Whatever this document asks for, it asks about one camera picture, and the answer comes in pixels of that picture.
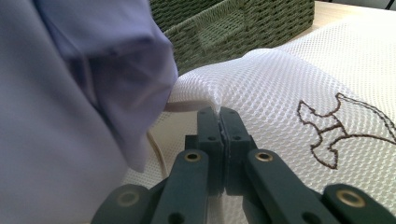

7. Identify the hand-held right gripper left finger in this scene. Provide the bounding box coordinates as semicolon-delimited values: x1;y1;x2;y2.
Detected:
184;106;226;196

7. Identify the green woven basket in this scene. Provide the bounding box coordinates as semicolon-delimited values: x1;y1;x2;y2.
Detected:
148;0;316;77

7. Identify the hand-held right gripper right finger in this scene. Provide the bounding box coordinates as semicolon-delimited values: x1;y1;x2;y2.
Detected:
219;106;258;196

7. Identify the lavender cloth garment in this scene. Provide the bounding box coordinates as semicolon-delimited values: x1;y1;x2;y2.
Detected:
0;0;179;224

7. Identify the white mesh laundry bag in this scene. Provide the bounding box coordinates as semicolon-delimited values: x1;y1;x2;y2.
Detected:
120;13;396;224

